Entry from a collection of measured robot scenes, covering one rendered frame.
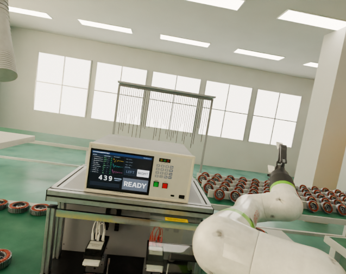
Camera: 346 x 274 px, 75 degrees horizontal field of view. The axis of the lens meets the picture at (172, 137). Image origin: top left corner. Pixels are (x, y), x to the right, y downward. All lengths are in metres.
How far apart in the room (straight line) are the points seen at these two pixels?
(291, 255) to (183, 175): 0.58
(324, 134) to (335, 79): 0.91
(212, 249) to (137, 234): 0.75
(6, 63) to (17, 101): 6.48
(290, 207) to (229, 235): 0.44
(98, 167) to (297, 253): 0.74
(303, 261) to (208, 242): 0.16
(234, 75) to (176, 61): 1.91
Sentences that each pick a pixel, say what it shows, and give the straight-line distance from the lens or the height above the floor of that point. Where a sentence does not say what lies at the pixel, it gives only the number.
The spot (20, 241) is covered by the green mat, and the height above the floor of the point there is 0.75.
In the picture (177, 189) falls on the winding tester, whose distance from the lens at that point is 0.98.
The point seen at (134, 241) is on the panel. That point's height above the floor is 0.85.
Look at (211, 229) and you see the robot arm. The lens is 0.49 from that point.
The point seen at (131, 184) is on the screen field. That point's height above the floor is 1.17.
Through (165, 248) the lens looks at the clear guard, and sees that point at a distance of 0.81.
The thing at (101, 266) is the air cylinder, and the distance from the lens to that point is 1.14.
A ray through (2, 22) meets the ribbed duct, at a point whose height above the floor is 1.91.
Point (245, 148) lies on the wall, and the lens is 7.87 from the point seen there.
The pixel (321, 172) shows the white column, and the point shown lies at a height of 0.89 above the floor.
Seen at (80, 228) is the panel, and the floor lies 0.89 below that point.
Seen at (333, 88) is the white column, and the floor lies 2.29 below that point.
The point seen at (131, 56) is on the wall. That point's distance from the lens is 7.42.
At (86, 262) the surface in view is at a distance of 1.03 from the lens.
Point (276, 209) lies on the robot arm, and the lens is 0.89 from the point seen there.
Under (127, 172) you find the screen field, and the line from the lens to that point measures 0.96.
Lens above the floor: 1.48
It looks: 6 degrees down
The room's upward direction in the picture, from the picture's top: 9 degrees clockwise
